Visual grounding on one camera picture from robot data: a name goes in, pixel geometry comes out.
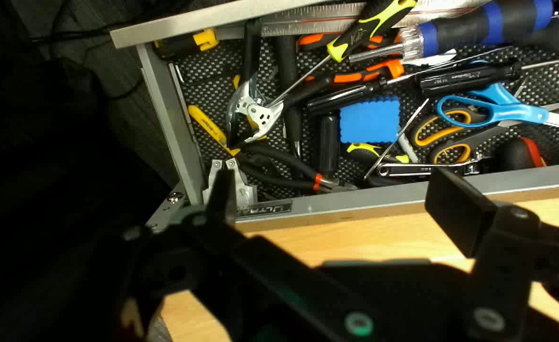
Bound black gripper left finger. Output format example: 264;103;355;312
123;162;381;342

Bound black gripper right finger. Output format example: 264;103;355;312
423;168;559;342

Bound grey metal tool drawer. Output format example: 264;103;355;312
108;0;559;212

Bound grey cabinet with wood top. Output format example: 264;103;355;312
144;162;559;342

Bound silver wrench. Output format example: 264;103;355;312
372;160;484;179

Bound silver adjustable pliers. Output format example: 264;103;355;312
224;18;286;145

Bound black utility knife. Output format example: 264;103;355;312
418;58;522;100

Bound blue rectangular sponge block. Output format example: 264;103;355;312
336;96;402;147

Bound yellow black small tool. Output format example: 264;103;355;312
153;27;220;63

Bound black orange round handle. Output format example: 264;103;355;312
494;136;551;174

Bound red black handled pliers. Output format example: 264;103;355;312
237;141;357;196

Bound blue handled scissors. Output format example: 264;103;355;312
433;82;559;134

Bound orange black handled scissors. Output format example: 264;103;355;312
410;107;477;168

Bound yellow handled tool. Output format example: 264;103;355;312
186;103;241;158

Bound long black tool handle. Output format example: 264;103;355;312
275;37;304;157

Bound blue black handled screwdriver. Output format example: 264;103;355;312
347;0;559;65

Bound orange black handled screwdriver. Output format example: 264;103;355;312
296;56;408;92

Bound yellow black handled screwdriver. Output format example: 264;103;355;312
265;0;419;109

